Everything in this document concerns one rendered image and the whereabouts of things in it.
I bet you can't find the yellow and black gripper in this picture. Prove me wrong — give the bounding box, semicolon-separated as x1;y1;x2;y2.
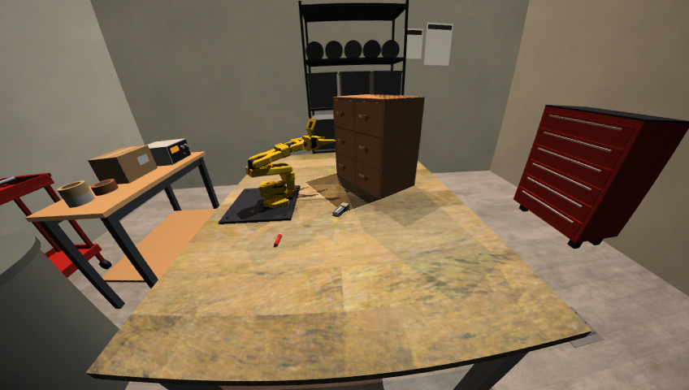
301;119;336;151

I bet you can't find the dark brown wooden chest of drawers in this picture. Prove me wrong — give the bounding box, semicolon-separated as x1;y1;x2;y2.
332;95;425;199

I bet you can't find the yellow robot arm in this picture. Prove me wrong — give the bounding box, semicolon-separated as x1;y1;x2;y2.
246;138;306;209

